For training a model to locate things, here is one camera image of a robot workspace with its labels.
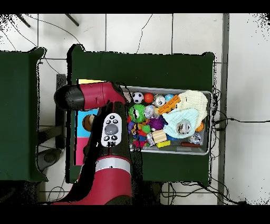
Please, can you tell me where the silver mesh bin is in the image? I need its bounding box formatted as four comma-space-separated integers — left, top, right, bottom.
121, 85, 213, 156

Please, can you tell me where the purple spiky ball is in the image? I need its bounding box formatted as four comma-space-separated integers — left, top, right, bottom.
147, 117, 165, 131

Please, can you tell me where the black tripod leg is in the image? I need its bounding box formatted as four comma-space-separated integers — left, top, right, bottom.
64, 14, 80, 27
16, 14, 31, 28

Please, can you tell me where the crushed silver can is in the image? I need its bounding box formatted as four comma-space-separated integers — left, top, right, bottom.
176, 120, 191, 135

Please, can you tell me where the black and white soccer ball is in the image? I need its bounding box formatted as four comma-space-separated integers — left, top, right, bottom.
132, 91, 144, 104

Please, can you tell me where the cream knitted cloth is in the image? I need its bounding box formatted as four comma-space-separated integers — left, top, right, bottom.
178, 89, 209, 127

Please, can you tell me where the wooden box with three holes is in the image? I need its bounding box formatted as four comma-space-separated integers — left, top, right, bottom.
73, 78, 107, 166

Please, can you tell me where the green furry monster toy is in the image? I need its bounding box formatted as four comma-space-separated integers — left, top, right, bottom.
128, 103, 147, 123

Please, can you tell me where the silver soda can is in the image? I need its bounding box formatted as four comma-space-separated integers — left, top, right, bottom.
152, 94, 167, 107

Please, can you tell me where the orange plastic block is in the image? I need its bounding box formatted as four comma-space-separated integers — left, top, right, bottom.
157, 94, 181, 115

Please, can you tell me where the dark green side table cloth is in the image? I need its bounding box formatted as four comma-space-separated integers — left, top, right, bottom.
0, 47, 49, 183

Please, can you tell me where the mint knitted cloth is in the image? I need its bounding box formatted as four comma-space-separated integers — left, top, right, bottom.
161, 108, 200, 139

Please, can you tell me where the black power cable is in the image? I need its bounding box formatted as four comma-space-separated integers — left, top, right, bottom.
211, 117, 270, 130

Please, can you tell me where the orange foam ball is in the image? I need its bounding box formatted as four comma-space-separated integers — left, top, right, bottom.
143, 92, 155, 104

